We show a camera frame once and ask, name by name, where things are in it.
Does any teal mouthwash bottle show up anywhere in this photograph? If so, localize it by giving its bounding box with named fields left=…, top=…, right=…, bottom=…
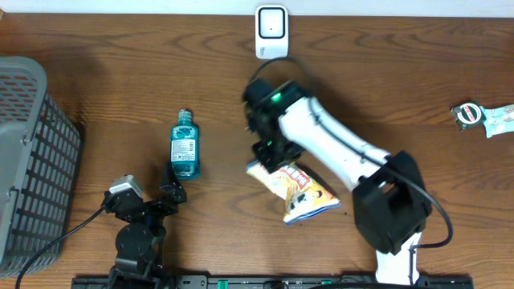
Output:
left=170, top=109, right=200, bottom=180

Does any yellow chips bag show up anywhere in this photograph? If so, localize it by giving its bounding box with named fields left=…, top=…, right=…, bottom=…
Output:
left=246, top=161, right=341, bottom=225

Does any dark green round-logo packet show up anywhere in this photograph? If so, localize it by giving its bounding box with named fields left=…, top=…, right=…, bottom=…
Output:
left=451, top=100, right=486, bottom=131

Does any mint green wipes packet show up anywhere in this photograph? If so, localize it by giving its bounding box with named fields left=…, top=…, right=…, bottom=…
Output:
left=481, top=104, right=514, bottom=138

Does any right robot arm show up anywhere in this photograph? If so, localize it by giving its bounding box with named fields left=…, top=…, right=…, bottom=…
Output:
left=243, top=79, right=433, bottom=285

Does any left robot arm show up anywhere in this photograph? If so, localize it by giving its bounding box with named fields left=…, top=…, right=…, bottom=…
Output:
left=102, top=162, right=187, bottom=289

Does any white barcode scanner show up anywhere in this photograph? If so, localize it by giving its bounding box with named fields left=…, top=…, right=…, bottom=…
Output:
left=255, top=4, right=289, bottom=60

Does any grey plastic shopping basket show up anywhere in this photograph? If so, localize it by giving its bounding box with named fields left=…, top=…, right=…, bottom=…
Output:
left=1, top=56, right=83, bottom=278

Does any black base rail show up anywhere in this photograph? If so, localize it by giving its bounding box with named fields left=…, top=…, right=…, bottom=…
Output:
left=71, top=275, right=474, bottom=289

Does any black left camera cable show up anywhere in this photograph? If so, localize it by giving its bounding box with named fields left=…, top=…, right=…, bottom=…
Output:
left=14, top=202, right=113, bottom=289

